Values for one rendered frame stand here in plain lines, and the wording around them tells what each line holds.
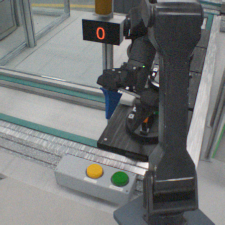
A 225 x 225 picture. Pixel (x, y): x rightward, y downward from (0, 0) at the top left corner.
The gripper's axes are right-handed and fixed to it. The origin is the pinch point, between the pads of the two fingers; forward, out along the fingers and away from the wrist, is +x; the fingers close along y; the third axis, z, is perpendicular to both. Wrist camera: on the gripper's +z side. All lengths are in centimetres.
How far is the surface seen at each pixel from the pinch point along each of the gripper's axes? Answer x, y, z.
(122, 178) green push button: 16.2, 3.4, -4.0
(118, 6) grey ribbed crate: -64, -159, -131
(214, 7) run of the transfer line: -73, -60, -127
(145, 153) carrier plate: 10.2, 1.4, -12.8
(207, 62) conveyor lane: -24, -17, -62
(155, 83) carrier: -8.3, -17.3, -31.8
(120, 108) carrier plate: 2.7, -17.6, -18.4
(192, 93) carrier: -9.3, -6.6, -40.1
